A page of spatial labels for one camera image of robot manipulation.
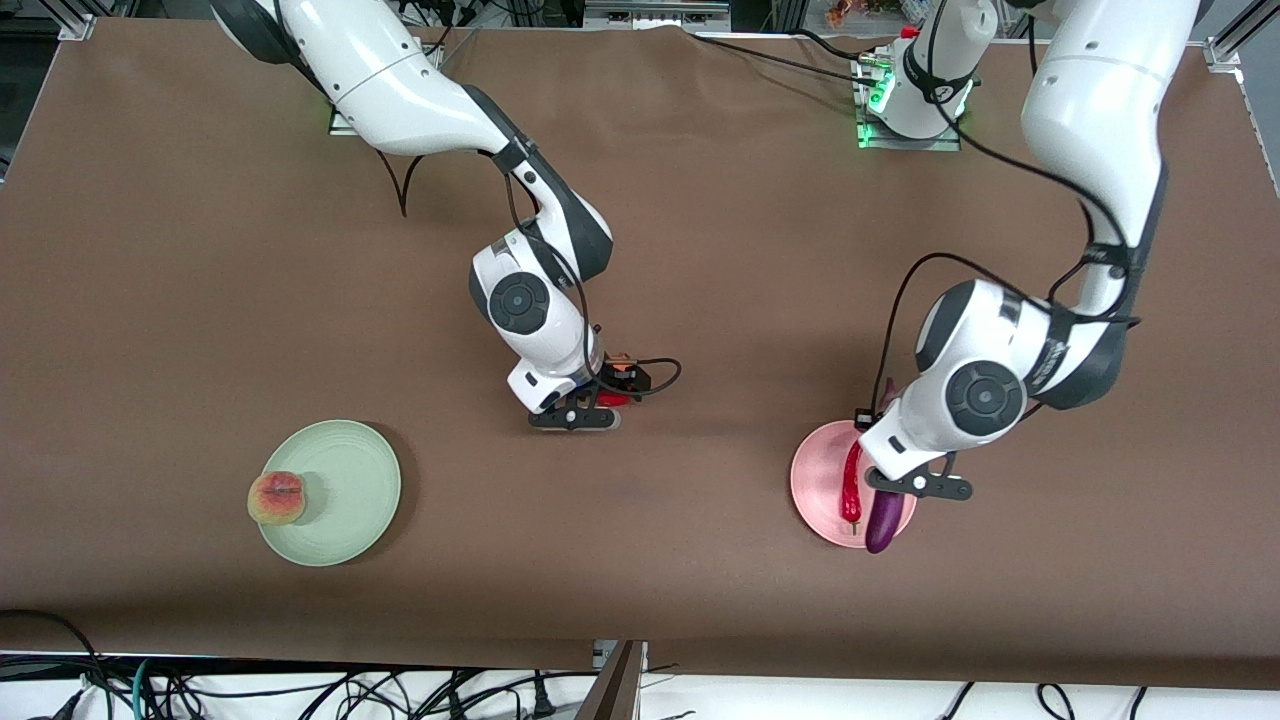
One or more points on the red pomegranate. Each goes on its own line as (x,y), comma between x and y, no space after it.
(612,400)

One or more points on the red chili pepper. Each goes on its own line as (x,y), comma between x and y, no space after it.
(851,485)

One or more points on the purple eggplant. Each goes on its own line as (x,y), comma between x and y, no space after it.
(883,525)

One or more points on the yellow-pink peach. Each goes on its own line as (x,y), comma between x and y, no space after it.
(277,498)

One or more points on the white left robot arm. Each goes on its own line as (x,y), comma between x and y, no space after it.
(1090,120)

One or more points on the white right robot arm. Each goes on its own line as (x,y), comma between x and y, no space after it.
(380,80)

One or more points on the pink round plate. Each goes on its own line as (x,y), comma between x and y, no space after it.
(815,490)

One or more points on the brown table cloth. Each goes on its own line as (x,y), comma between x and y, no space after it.
(640,560)

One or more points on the light green round plate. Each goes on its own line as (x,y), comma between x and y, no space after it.
(345,500)

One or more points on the brown support beam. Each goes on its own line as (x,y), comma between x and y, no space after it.
(615,690)

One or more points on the grey metal box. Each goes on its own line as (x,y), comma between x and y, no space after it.
(650,12)

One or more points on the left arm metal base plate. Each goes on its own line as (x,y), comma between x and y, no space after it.
(880,142)

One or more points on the aluminium frame corner bracket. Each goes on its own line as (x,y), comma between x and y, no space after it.
(1222,50)
(78,25)

